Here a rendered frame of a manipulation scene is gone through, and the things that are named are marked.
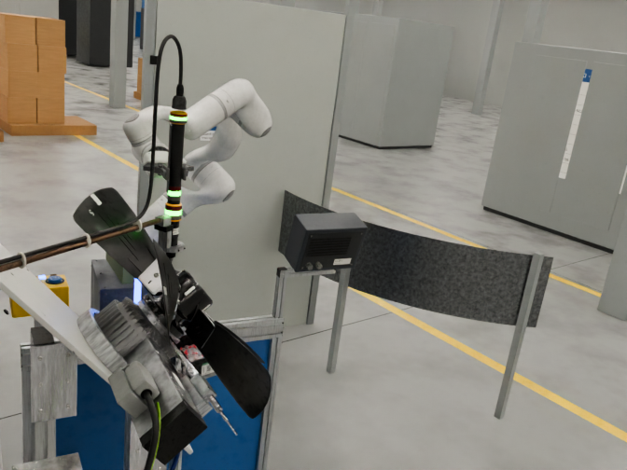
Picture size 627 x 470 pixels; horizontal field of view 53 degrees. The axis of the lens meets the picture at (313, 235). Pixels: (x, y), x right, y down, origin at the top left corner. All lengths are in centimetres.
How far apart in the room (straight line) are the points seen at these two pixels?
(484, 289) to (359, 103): 868
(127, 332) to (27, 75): 837
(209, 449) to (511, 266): 176
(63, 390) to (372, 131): 1026
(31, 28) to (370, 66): 553
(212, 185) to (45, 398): 111
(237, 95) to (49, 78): 801
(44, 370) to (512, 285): 245
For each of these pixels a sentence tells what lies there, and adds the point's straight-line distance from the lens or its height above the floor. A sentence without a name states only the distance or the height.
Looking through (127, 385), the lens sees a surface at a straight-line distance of 142.
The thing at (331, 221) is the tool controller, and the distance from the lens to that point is 232.
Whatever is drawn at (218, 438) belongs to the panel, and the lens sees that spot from 259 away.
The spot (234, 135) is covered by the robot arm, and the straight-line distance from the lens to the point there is 229.
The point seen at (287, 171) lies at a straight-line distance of 385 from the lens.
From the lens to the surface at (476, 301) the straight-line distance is 343.
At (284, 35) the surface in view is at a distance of 371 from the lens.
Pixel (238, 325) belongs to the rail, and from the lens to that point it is 233.
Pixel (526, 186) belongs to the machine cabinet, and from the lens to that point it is 789.
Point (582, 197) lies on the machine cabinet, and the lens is 757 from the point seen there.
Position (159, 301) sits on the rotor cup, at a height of 119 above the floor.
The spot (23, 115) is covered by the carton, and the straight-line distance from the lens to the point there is 990.
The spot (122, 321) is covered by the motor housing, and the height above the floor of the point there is 117.
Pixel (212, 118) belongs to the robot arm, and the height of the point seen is 161.
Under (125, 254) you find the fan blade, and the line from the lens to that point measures 164.
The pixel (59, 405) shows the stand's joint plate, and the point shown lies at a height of 99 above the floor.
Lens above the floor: 190
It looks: 18 degrees down
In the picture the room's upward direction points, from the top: 7 degrees clockwise
